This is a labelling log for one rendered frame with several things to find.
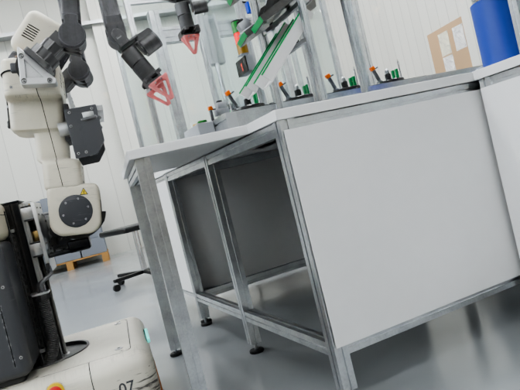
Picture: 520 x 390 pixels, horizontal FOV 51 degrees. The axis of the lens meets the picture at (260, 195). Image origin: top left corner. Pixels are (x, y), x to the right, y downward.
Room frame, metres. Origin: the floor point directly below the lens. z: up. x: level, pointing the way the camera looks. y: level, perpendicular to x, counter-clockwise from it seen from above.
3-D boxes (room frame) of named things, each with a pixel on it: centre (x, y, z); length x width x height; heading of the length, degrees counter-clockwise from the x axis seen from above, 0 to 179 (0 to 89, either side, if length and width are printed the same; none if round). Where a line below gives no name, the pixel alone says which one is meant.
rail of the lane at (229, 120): (2.49, 0.20, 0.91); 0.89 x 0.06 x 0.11; 23
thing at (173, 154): (2.13, 0.13, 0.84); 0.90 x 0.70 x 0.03; 15
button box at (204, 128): (2.29, 0.19, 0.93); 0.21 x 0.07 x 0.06; 23
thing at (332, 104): (2.46, -0.46, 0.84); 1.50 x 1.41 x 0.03; 23
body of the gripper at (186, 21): (2.17, 0.12, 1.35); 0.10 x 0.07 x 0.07; 23
